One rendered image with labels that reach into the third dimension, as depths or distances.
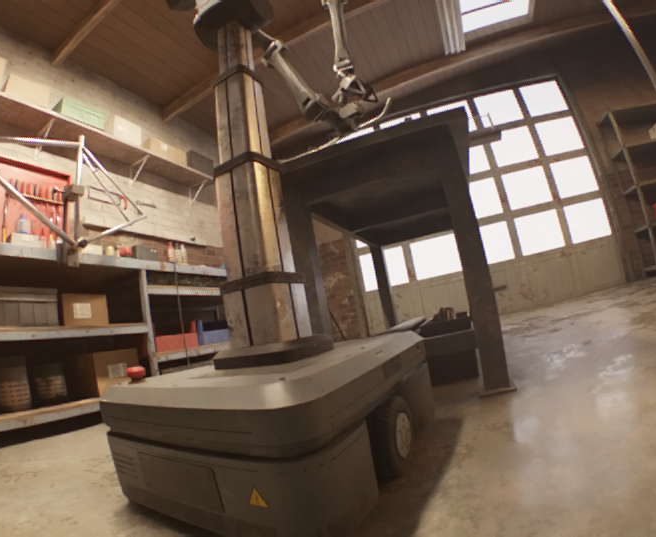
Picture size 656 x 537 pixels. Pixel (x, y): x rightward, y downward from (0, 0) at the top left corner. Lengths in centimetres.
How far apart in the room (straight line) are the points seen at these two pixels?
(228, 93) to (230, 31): 24
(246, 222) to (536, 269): 399
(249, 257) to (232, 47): 60
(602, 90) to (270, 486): 539
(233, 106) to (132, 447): 77
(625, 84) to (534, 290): 316
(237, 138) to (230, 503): 74
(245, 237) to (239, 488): 50
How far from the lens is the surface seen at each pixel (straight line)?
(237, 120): 90
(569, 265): 459
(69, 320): 187
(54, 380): 190
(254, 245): 76
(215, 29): 118
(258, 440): 45
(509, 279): 443
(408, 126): 117
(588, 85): 541
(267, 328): 72
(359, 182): 127
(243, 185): 81
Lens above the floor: 32
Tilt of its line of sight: 8 degrees up
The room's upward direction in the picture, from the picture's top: 10 degrees counter-clockwise
